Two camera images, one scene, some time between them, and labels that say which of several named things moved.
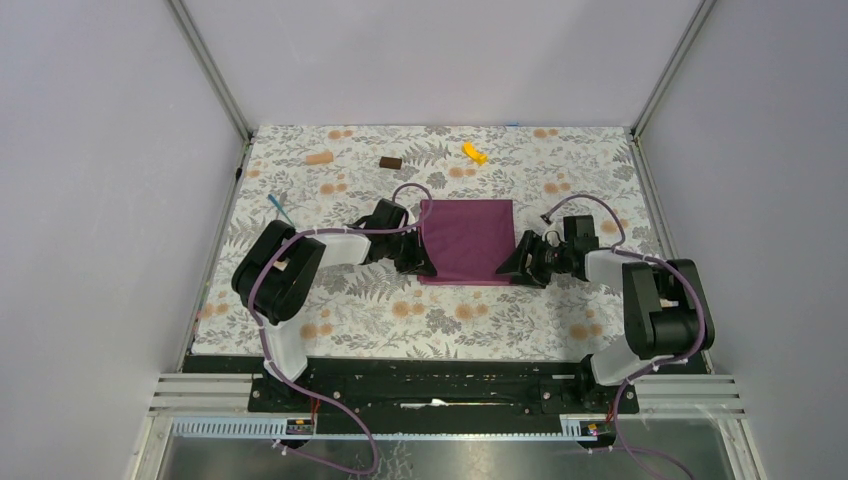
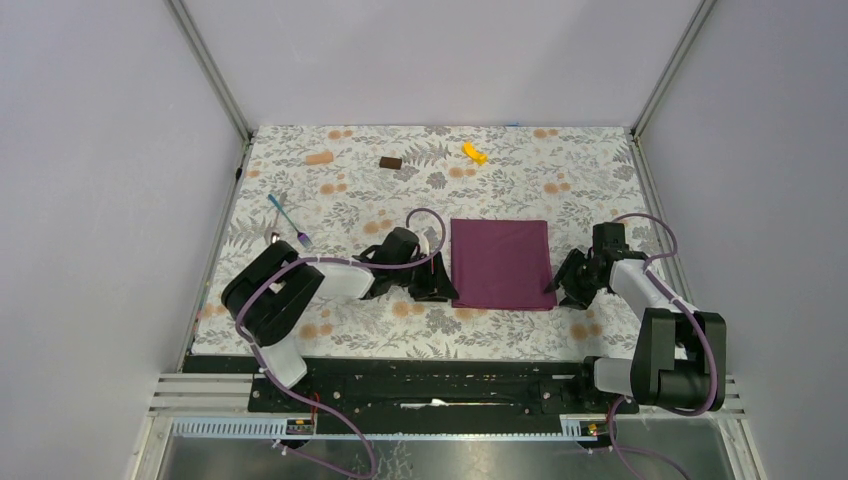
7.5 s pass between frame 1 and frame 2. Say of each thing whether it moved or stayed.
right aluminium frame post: stayed
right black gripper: moved
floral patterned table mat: stayed
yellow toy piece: stayed
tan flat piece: stayed
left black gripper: moved
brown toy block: stayed
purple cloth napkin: moved
